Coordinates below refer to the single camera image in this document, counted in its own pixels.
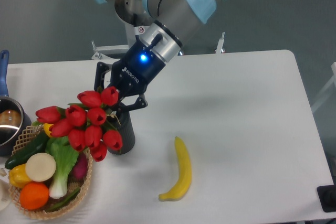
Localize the blue handled saucepan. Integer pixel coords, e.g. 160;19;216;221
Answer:
1;50;31;157

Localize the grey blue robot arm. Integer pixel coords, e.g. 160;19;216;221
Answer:
94;0;222;113

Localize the yellow banana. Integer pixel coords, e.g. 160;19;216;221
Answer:
158;136;192;201

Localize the red tulip bouquet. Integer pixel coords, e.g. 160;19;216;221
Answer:
35;86;123;162

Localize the green bok choy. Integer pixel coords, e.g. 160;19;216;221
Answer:
46;136;79;199

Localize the green bean pod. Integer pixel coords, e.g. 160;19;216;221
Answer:
46;187;80;212

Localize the purple red sweet potato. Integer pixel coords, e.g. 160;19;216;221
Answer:
71;153;88;179

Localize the cream round radish slice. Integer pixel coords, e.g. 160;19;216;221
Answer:
25;153;56;182

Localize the white frame at right edge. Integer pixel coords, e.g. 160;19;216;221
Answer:
311;62;335;113

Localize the dark green cucumber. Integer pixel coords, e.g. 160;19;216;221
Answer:
5;131;50;170

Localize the woven wicker basket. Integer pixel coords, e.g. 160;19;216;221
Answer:
9;125;93;220

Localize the dark grey ribbed vase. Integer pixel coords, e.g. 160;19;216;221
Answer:
107;109;135;155

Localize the yellow squash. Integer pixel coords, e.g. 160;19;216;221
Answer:
43;123;53;138

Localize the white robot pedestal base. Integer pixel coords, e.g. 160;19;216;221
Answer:
91;0;153;60

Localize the white table leg bracket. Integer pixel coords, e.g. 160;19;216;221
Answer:
215;32;225;54

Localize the yellow bell pepper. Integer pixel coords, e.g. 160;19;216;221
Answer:
8;164;31;188

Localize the orange fruit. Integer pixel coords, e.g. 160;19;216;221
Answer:
19;182;49;210

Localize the black device at table edge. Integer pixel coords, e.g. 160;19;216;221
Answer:
317;185;336;212

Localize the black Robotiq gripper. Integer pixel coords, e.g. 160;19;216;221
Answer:
94;41;165;114

